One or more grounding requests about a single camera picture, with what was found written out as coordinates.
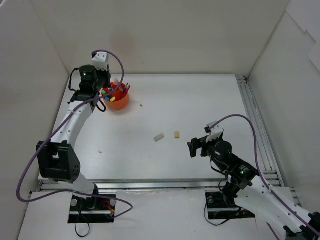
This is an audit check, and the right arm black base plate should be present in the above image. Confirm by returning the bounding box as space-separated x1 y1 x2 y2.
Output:
204 191 255 222

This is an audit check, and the tan eraser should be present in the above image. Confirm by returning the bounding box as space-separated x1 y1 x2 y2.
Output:
174 131 180 139

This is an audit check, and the aluminium frame rail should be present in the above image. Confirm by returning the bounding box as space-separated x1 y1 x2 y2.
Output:
37 74 316 240

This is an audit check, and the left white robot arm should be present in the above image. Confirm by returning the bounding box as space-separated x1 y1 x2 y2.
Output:
36 63 111 210

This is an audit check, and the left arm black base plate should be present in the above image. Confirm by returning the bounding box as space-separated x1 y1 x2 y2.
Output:
67 194 116 224

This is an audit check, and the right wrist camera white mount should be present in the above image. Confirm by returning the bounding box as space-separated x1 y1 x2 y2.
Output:
204 121 223 143

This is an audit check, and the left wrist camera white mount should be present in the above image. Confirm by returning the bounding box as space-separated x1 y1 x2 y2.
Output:
91 51 109 72

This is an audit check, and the orange round divided container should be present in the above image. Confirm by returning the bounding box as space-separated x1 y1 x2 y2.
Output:
103 83 130 111

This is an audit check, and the yellow slim highlighter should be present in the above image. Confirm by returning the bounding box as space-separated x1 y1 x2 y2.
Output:
114 79 123 91

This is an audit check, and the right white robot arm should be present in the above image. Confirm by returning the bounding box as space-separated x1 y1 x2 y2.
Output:
187 128 320 240

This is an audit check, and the grey-white eraser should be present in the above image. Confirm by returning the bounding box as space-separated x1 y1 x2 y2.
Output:
154 133 164 142

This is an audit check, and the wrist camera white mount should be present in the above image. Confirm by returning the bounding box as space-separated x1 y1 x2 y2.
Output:
204 121 223 143
91 51 109 72

